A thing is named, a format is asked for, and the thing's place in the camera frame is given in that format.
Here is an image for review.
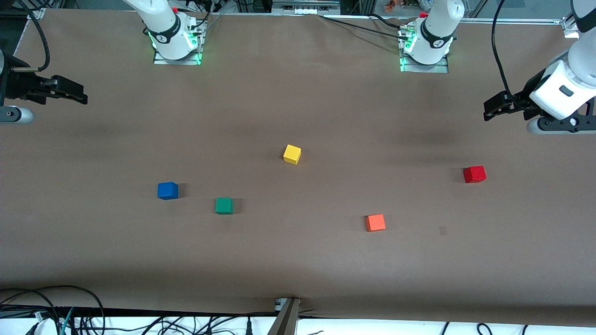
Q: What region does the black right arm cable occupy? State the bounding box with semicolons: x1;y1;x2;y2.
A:
18;0;51;74

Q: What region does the silver network switch box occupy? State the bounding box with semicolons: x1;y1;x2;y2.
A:
272;0;341;15

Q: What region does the black looping floor cable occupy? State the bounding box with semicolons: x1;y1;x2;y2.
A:
0;284;106;335

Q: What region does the red cube block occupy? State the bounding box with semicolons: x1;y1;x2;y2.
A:
463;165;487;184

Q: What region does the orange cube block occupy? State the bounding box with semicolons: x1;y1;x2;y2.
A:
365;214;387;233

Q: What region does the aluminium frame rail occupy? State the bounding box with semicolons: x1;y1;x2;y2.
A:
459;18;566;24

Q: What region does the short black base cable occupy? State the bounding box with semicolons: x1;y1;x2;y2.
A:
370;13;405;29

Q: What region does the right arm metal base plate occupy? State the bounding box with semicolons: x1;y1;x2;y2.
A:
153;18;206;66

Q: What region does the teal cable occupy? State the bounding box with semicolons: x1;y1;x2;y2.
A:
58;307;75;335

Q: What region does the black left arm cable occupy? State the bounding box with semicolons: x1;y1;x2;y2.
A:
491;0;531;110

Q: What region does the blue cube block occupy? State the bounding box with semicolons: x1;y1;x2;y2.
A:
157;181;179;201

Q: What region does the long black base cable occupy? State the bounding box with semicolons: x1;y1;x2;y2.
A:
318;15;404;38

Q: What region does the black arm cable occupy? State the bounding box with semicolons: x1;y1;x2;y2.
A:
491;0;531;110
18;0;51;74

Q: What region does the metal support beam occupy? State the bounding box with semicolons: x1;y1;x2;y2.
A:
267;298;301;335

